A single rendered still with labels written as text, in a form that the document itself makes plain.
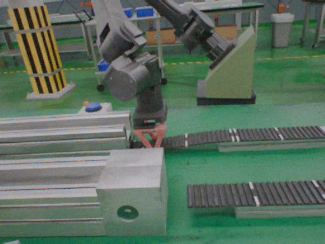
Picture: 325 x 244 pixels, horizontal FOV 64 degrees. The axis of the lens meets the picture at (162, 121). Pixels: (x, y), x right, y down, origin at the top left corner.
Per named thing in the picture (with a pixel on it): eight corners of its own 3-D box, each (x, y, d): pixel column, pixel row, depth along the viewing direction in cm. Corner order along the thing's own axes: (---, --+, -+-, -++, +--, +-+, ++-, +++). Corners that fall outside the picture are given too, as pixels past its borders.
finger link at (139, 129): (137, 160, 56) (131, 121, 52) (141, 143, 63) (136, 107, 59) (169, 158, 56) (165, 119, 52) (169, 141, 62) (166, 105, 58)
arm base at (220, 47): (237, 39, 92) (213, 63, 98) (221, 23, 91) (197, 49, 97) (237, 44, 85) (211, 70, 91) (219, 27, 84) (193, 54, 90)
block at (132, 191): (168, 182, 50) (164, 140, 46) (165, 236, 39) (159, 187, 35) (122, 183, 51) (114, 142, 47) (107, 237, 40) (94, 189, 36)
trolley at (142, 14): (164, 74, 398) (158, 0, 353) (167, 84, 348) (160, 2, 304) (97, 81, 396) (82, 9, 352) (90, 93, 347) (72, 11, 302)
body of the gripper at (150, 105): (132, 126, 53) (127, 92, 50) (139, 107, 62) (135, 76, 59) (164, 124, 52) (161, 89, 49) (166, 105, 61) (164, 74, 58)
